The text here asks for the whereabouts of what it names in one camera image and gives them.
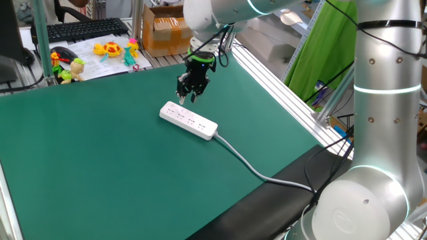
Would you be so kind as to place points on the black computer mouse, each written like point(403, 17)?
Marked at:
point(65, 53)

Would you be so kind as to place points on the aluminium frame strut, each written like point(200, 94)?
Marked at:
point(136, 20)
point(335, 100)
point(41, 40)

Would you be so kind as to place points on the teal fish toy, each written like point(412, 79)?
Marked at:
point(128, 58)

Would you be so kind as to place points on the white printed paper sheets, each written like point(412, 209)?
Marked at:
point(100, 68)

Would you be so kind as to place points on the black office chair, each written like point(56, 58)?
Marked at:
point(57, 10)

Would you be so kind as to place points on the orange red toy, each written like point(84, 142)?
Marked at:
point(55, 60)

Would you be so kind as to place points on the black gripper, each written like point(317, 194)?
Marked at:
point(198, 73)

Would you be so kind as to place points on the small red white ball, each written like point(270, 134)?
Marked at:
point(135, 67)

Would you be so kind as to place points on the beige doll green cap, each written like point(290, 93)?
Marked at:
point(77, 68)

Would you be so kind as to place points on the green table mat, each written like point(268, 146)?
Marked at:
point(100, 150)

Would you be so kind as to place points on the white four-socket power strip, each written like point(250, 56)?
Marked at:
point(190, 125)

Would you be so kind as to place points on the yellow duck toy pink hat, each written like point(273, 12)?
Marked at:
point(133, 46)

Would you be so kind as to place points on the black tripod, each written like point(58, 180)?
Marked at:
point(345, 115)

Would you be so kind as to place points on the blue plastic part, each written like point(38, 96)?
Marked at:
point(340, 133)

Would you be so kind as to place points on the green cloth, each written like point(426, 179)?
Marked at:
point(323, 50)

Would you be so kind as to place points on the brown cardboard box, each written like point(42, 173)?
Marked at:
point(166, 36)

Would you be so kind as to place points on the white perforated shelf upright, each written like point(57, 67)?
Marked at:
point(300, 45)

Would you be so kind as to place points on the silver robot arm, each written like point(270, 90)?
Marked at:
point(383, 116)

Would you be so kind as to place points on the seated person light shirt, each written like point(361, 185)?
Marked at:
point(23, 13)

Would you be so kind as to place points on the black monitor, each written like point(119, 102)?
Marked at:
point(10, 33)

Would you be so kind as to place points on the yellow turtle toy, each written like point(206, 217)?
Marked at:
point(111, 49)

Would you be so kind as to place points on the black table mat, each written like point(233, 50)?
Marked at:
point(267, 206)

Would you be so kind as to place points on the black keyboard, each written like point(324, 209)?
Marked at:
point(83, 30)

